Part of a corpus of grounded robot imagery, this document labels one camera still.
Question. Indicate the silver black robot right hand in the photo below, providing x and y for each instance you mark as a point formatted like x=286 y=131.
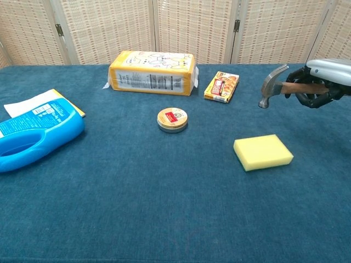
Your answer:
x=329 y=69

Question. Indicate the yellow sponge block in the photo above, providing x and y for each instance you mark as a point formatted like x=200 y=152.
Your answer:
x=261 y=152

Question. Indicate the woven bamboo screen panel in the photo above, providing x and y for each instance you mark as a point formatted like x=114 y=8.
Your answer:
x=109 y=30
x=338 y=30
x=279 y=30
x=194 y=27
x=27 y=30

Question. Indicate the black metal screen hinge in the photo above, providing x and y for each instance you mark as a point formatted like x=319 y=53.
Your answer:
x=59 y=30
x=236 y=26

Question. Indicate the yellow curry roux box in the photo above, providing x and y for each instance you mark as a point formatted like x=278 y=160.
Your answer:
x=222 y=86

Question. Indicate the round tin with red label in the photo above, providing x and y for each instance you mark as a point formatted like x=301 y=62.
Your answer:
x=172 y=118

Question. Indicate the yellow cartoon tissue pack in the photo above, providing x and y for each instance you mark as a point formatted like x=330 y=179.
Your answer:
x=153 y=71

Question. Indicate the dark blue tablecloth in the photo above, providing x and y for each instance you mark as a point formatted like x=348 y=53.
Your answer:
x=164 y=205

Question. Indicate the blue detergent pump bottle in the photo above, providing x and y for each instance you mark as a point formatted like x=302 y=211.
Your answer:
x=55 y=126

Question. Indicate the white yellow notepad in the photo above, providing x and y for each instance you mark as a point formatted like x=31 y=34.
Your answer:
x=30 y=100

